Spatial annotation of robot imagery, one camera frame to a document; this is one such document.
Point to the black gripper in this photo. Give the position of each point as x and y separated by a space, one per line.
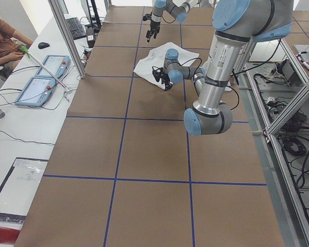
165 77
153 26

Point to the white long-sleeve printed t-shirt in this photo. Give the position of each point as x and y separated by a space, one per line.
170 59

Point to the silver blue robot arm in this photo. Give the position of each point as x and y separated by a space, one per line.
179 14
235 24

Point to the black keyboard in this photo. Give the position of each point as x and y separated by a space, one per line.
76 28

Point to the upper blue teach pendant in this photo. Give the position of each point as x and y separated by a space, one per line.
57 64

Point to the blue teach pendant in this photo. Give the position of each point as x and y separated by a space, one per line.
36 92
57 64

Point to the black computer mouse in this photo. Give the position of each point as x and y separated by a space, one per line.
43 45

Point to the lower blue teach pendant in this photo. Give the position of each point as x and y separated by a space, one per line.
36 92

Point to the metal rod green tip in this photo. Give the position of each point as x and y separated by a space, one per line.
23 49

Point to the seated person orange shirt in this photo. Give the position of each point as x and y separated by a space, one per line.
10 40

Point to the clear plastic document sleeve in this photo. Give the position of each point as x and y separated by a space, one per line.
18 188

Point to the aluminium frame post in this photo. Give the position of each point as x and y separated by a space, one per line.
66 34

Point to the aluminium frame rack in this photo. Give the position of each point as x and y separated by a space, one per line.
277 86

